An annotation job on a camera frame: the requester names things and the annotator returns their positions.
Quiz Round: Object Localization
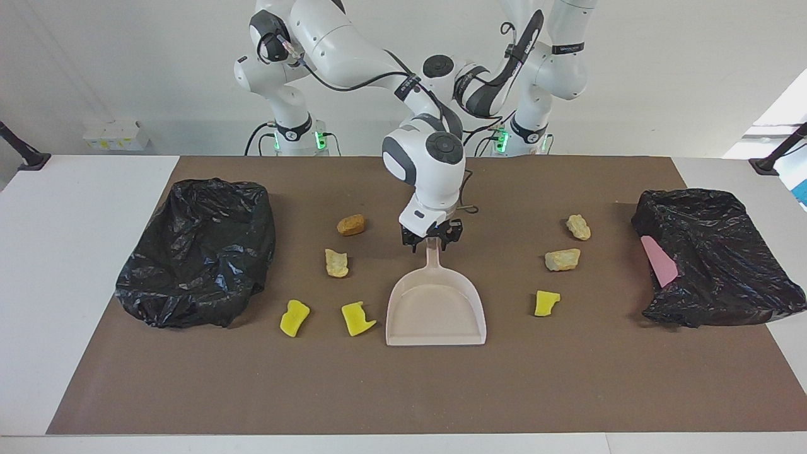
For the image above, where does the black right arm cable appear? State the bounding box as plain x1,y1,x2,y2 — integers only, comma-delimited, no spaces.
276,35,480,215

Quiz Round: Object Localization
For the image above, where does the black base power cable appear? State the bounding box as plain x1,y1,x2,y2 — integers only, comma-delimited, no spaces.
245,122,278,157
462,117,505,157

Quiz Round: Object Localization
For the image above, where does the white wall box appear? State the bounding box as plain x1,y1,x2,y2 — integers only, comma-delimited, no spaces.
82,120,151,152

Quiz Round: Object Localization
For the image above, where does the pink bin corner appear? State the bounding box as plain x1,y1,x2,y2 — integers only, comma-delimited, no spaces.
640,235,680,288

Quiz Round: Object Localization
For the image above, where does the black camera stand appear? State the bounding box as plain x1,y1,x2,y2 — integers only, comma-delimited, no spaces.
0,120,52,172
748,122,807,176

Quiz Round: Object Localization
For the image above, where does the brown table mat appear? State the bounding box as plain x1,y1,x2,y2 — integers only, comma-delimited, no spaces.
46,156,807,436

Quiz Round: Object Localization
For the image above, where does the black plastic trash bag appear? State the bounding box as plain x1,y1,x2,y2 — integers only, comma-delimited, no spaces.
631,188,807,328
115,178,277,329

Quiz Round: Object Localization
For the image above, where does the beige plastic dustpan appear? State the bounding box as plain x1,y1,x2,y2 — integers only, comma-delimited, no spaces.
385,236,487,347

